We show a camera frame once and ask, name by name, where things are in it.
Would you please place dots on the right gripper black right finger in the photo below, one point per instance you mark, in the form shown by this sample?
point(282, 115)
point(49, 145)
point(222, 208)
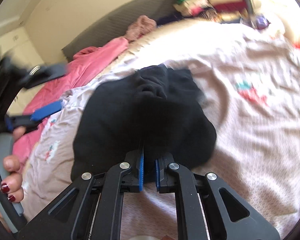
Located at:
point(164, 179)

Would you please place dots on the white wardrobe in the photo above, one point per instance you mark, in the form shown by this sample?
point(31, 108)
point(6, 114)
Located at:
point(18, 45)

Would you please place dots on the stack of folded clothes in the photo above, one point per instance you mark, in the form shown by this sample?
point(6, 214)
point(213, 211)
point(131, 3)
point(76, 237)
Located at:
point(215, 10)

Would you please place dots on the lilac strawberry bed sheet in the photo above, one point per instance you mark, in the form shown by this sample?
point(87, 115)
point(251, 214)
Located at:
point(251, 82)

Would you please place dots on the pink quilt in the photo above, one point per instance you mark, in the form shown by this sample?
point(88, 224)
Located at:
point(86, 64)

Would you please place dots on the dusty pink fluffy garment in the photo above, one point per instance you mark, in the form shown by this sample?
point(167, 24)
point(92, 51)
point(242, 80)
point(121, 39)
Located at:
point(142, 26)

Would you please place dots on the left hand red nails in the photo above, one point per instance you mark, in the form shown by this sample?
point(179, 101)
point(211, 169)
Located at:
point(12, 184)

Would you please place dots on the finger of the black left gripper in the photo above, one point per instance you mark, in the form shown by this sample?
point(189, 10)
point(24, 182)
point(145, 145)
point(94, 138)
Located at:
point(42, 74)

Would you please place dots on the dark navy garment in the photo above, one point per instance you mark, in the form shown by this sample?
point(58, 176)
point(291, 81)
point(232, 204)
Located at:
point(169, 19)

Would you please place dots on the grey-green headboard cushion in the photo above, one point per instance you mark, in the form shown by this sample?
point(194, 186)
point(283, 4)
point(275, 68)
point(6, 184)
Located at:
point(115, 24)

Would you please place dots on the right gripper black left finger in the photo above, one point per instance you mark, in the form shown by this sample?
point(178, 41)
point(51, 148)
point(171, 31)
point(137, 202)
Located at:
point(133, 181)

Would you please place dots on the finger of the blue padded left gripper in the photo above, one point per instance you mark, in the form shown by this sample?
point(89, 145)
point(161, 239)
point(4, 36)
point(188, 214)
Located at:
point(32, 121)

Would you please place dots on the black sweater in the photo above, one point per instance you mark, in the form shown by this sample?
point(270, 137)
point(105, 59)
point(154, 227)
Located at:
point(156, 110)

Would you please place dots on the floral storage basket with clothes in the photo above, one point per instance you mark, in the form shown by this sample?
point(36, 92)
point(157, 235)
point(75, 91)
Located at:
point(270, 25)

